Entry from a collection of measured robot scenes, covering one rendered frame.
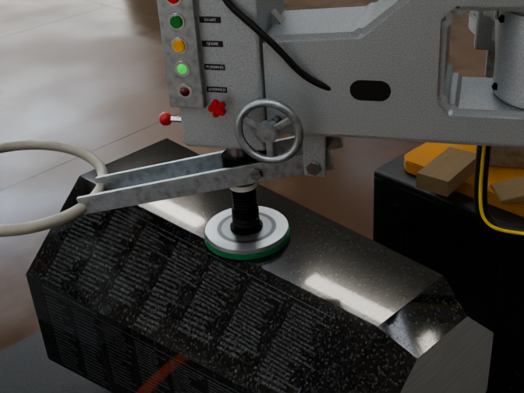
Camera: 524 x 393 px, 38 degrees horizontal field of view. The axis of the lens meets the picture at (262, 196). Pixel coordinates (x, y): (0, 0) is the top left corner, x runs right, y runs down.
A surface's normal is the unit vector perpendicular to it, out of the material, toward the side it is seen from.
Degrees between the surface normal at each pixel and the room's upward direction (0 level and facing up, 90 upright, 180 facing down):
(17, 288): 0
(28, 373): 0
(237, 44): 90
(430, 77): 90
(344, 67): 90
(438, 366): 90
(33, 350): 0
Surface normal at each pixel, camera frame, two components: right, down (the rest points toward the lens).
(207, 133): -0.26, 0.50
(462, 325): 0.69, 0.32
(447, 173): -0.06, -0.87
